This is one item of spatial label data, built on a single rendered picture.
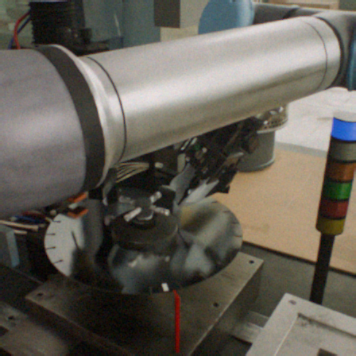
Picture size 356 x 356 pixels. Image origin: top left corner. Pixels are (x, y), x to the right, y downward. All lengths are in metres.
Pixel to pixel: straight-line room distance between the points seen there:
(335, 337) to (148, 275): 0.27
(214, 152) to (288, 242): 0.50
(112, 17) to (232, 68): 0.61
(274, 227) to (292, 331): 0.53
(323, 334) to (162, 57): 0.48
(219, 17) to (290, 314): 0.42
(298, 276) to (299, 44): 0.69
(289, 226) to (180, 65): 0.90
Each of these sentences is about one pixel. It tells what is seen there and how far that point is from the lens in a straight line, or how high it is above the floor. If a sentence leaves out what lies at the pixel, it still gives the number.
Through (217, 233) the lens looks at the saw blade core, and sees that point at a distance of 0.76.
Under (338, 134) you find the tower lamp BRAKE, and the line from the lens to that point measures 0.69.
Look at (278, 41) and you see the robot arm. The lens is 0.40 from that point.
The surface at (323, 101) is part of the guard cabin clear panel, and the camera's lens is 1.70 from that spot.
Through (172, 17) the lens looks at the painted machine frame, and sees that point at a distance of 1.00.
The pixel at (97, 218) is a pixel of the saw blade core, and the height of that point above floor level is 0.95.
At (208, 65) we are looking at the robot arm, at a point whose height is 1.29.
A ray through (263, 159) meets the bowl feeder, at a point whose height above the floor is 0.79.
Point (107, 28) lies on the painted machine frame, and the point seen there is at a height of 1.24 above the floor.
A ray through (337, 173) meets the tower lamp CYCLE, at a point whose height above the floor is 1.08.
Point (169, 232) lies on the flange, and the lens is 0.74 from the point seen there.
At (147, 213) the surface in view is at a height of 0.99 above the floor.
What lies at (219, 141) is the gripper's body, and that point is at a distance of 0.69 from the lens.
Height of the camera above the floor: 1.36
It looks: 27 degrees down
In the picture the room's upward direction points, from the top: straight up
